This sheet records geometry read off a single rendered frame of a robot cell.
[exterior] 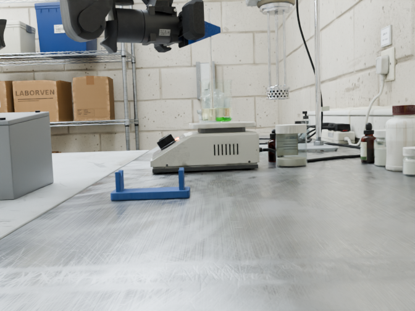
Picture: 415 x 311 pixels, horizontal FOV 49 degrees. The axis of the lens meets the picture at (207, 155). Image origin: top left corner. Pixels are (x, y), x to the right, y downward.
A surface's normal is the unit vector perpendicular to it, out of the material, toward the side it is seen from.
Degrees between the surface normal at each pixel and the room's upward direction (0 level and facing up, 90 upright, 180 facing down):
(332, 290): 0
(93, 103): 89
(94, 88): 91
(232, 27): 90
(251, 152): 90
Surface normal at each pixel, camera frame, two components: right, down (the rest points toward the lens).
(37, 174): 1.00, -0.04
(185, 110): 0.00, 0.08
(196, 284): -0.04, -1.00
